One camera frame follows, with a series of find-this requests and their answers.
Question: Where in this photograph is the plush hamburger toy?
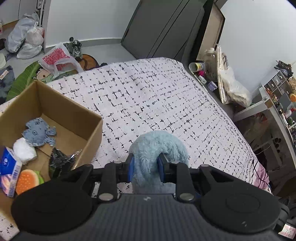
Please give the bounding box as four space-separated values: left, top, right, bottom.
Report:
16 169 44 195

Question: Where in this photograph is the red white plastic bag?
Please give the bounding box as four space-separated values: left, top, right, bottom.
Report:
38 43 84 77

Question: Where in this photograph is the dark grey wardrobe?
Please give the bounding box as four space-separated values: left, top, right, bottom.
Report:
121 0 213 64

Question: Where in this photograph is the shiny black foil bag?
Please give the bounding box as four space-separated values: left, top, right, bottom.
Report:
49 148 82 179

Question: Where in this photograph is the paper cup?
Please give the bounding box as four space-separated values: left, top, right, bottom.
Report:
189 61 206 73

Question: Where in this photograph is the blue tissue packet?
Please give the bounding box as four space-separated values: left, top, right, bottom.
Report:
1 147 22 198

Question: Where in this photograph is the grey fluffy plush slipper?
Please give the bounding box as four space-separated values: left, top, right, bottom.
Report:
129 131 189 194

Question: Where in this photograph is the white garbage bags pile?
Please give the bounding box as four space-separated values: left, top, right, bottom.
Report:
4 12 44 59

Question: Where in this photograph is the cream tote bag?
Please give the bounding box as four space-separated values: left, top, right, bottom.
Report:
203 45 253 108

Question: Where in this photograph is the blue denim fish toy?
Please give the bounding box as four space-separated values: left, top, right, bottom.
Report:
22 117 57 147

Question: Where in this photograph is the green leaf cartoon rug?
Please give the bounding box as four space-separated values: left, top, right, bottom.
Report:
6 61 78 101

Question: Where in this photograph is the tie-dye blue cloth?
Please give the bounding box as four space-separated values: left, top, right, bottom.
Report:
0 65 15 104

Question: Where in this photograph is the white black patterned bedspread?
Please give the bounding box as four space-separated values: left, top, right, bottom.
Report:
0 57 262 241

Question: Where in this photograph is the white desk with clutter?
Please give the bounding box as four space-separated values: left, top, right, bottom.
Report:
233 60 296 163

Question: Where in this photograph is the black framed board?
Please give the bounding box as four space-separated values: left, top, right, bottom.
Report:
197 1 226 60

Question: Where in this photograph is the brown cardboard box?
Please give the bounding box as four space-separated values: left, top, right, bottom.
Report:
0 80 104 229

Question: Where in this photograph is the pink bed sheet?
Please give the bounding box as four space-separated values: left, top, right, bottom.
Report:
252 162 272 194

